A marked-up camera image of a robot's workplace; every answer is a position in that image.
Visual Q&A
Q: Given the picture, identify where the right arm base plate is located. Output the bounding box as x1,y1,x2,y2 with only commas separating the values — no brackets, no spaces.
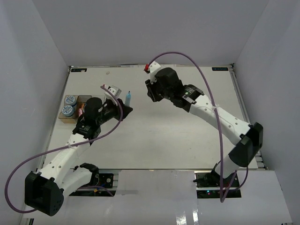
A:
193,172,242,199

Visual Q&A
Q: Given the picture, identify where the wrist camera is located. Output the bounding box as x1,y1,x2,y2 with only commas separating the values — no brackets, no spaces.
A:
102,84,121,105
144,61,161,84

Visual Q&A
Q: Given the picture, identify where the pink correction tape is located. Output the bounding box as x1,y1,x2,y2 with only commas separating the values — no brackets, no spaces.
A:
78,108,83,117

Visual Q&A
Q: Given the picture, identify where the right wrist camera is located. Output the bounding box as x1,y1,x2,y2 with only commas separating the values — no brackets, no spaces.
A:
144,61,161,84

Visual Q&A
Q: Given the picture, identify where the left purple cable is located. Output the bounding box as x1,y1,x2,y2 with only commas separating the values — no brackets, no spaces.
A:
5,84,125,213

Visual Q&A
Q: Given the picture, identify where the blue highlighter pen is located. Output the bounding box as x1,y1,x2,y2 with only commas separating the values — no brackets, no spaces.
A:
125,91,131,106

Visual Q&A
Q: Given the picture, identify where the clear compartment organizer tray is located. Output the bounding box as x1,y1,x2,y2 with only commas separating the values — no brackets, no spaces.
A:
58,95,105,124

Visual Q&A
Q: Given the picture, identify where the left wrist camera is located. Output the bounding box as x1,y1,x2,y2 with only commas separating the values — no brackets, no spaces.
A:
102,84,121,105

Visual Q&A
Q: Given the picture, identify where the purple cable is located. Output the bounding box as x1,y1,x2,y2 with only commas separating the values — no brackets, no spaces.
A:
147,51,249,203
5,84,125,213

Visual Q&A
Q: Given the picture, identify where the blue cleaning gel jar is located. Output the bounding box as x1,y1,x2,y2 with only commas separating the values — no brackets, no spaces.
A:
64,95,77,107
61,105,74,117

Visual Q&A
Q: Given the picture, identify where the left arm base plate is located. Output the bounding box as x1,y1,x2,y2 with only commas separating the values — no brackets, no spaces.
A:
81,173,114,189

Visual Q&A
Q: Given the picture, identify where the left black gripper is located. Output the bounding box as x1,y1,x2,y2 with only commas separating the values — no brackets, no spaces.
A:
97,97,133,126

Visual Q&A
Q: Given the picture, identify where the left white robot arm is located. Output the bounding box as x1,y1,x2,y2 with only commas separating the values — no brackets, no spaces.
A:
24,97,133,216

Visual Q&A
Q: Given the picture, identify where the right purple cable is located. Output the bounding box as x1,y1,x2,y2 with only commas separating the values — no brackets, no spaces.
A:
147,51,249,203

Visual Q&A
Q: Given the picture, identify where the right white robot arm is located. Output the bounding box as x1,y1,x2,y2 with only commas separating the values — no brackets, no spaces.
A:
145,64,263,187

